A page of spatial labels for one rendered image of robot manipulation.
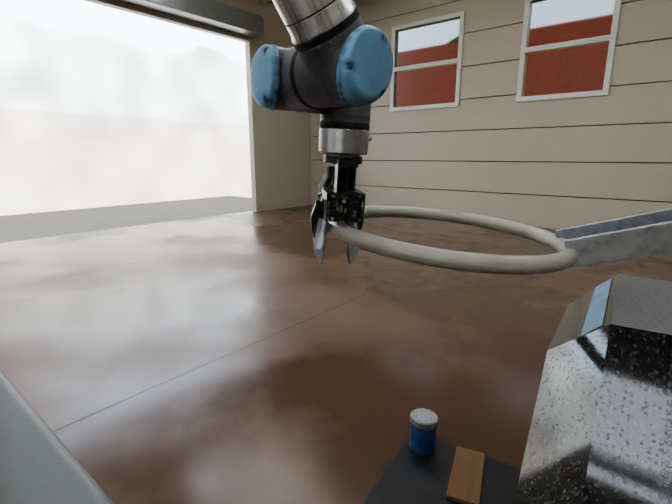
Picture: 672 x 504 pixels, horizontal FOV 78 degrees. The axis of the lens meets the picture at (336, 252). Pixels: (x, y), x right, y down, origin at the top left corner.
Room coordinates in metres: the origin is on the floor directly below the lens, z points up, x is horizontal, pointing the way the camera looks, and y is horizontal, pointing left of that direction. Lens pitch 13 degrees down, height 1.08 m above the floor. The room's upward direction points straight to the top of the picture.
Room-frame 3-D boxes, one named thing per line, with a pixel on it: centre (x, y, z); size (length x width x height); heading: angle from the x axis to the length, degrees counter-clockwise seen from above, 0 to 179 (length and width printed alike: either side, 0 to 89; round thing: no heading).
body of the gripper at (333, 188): (0.77, -0.01, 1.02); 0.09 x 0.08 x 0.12; 10
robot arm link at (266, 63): (0.69, 0.06, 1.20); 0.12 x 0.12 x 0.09; 40
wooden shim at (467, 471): (1.20, -0.45, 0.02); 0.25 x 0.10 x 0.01; 156
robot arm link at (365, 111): (0.77, -0.02, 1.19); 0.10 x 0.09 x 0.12; 130
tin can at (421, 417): (1.35, -0.33, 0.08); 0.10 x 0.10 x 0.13
